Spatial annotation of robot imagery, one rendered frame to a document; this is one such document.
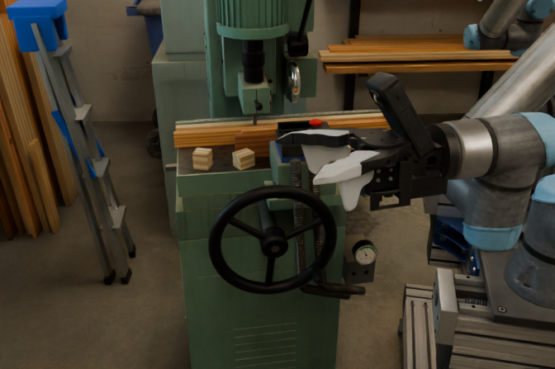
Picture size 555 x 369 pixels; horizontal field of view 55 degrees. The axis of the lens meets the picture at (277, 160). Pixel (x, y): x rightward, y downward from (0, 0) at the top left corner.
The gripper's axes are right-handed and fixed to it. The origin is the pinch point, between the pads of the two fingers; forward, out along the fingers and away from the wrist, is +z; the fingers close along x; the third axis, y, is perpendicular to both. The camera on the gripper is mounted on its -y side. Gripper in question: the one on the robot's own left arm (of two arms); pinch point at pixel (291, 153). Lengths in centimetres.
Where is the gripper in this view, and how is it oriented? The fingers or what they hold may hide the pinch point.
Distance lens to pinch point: 61.8
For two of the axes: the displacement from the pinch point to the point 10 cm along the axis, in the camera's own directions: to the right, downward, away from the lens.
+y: 0.4, 9.4, 3.4
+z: -9.7, 1.2, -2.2
